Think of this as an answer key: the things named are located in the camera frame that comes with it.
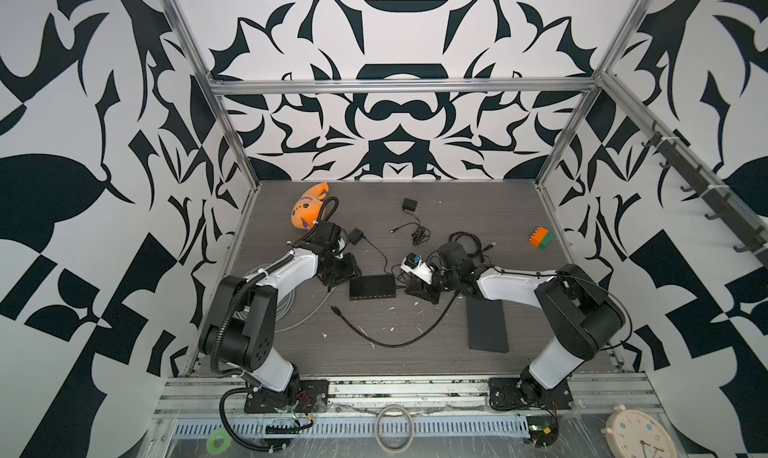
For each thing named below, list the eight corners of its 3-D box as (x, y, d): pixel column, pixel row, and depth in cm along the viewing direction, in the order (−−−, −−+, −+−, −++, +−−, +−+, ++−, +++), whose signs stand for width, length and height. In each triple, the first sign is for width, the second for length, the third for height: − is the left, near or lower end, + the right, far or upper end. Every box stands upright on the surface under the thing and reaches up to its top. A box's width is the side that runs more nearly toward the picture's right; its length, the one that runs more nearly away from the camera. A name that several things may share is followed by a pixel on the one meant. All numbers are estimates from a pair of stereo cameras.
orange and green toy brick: (525, 245, 107) (530, 238, 103) (532, 231, 111) (537, 224, 107) (544, 254, 104) (549, 247, 101) (550, 240, 108) (556, 233, 105)
